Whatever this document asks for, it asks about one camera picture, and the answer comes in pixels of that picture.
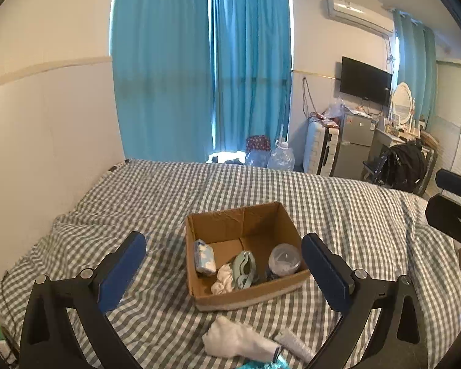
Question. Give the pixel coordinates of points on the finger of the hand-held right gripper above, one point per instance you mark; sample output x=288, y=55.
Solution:
x=455, y=182
x=455, y=215

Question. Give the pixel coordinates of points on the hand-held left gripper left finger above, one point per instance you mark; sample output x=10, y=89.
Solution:
x=123, y=273

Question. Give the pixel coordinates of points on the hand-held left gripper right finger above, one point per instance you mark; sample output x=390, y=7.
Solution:
x=324, y=273

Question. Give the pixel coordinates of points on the cardboard box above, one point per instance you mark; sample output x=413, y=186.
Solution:
x=253, y=219

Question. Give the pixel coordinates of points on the white sock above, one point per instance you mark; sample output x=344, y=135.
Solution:
x=234, y=338

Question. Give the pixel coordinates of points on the wooden chair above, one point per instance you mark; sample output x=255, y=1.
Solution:
x=430, y=150

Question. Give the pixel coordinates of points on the clear round plastic container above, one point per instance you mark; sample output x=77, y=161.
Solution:
x=285, y=259

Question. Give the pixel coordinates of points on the black backpack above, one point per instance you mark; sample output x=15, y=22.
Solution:
x=405, y=167

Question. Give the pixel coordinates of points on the white wardrobe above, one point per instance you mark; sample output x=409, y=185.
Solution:
x=455, y=123

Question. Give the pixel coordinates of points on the small white ribbed cloth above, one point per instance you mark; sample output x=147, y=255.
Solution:
x=294, y=344

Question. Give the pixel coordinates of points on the grey checked bed sheet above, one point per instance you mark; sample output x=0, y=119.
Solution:
x=157, y=200

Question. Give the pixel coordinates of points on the light green plastic clip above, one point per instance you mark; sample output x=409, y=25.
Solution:
x=242, y=269

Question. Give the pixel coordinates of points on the white dressing desk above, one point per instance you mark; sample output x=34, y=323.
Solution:
x=384, y=140

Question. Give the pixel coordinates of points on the blue patterned tissue packet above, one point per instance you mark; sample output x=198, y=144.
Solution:
x=204, y=257

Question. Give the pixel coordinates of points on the white oval vanity mirror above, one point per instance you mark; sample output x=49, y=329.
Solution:
x=402, y=102

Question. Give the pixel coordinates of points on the crumpled white cloth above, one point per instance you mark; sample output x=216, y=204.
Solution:
x=223, y=278

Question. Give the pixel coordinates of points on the small grey fridge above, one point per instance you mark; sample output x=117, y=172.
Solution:
x=355, y=142

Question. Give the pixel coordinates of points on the teal shiny item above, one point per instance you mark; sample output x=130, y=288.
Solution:
x=263, y=364

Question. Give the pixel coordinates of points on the large clear water jug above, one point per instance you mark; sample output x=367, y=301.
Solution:
x=281, y=157

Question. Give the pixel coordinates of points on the blue side window curtain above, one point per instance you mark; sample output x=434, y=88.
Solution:
x=415, y=65

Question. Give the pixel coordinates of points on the light blue suitcase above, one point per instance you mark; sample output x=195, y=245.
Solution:
x=315, y=146

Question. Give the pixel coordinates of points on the blue tinted water jug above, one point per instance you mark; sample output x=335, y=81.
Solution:
x=257, y=158

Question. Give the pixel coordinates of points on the clear plastic bag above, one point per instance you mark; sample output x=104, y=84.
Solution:
x=336, y=108

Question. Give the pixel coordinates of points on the red patterned bag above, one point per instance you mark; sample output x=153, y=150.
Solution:
x=258, y=142

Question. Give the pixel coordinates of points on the white air conditioner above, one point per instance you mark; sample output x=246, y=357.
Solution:
x=359, y=13

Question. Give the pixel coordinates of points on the wide blue curtain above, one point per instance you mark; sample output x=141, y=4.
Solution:
x=161, y=65

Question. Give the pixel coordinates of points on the narrow blue curtain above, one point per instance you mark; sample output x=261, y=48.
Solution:
x=251, y=65

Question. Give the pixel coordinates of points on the black wall television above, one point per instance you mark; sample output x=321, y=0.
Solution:
x=365, y=80

